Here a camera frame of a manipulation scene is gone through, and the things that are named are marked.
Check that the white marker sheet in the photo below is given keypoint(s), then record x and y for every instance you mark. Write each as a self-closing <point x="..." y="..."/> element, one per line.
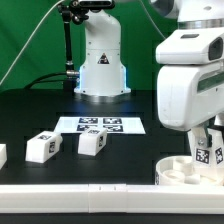
<point x="121" y="125"/>

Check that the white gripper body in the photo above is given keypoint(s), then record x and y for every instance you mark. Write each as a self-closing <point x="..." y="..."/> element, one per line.
<point x="190" y="84"/>

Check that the white left rail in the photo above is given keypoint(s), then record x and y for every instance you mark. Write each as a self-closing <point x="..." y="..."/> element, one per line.
<point x="3" y="155"/>

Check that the black camera on mount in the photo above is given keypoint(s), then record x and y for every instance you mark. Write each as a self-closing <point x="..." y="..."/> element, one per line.
<point x="96" y="4"/>

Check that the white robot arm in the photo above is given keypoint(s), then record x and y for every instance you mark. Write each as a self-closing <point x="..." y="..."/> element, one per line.
<point x="102" y="74"/>

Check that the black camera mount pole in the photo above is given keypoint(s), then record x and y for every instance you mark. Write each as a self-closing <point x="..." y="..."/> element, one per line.
<point x="70" y="13"/>

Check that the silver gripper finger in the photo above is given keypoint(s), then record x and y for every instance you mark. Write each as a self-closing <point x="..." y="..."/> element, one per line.
<point x="203" y="137"/>

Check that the white rail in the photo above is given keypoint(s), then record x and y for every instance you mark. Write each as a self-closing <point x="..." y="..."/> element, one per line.
<point x="102" y="198"/>
<point x="3" y="155"/>

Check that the white round stool seat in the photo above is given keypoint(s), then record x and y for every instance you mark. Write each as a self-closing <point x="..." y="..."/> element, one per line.
<point x="179" y="171"/>

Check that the white front rail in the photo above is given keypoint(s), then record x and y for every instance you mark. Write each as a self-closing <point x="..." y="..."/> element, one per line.
<point x="102" y="198"/>

